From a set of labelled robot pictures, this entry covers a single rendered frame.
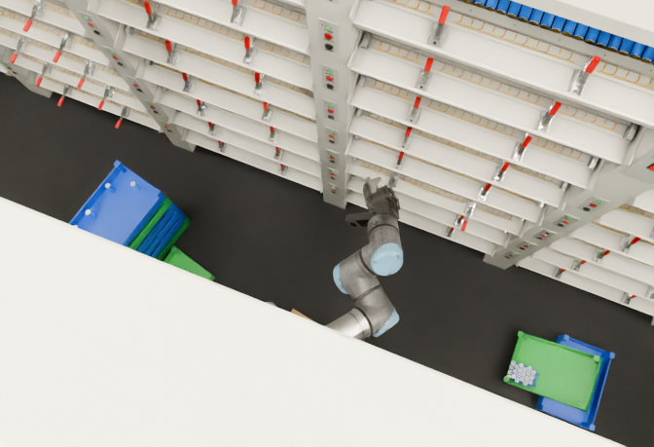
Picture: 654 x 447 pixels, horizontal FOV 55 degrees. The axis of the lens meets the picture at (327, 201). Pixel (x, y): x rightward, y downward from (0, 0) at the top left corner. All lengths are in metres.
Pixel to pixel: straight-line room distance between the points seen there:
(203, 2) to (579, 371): 1.89
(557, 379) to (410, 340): 0.57
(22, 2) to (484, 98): 1.38
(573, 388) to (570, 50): 1.64
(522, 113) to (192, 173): 1.69
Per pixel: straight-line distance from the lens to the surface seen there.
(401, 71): 1.40
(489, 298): 2.67
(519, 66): 1.23
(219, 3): 1.50
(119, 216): 2.37
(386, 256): 1.75
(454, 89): 1.40
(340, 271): 1.84
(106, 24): 1.87
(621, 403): 2.81
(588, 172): 1.63
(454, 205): 2.14
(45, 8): 2.11
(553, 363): 2.65
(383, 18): 1.24
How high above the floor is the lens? 2.59
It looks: 76 degrees down
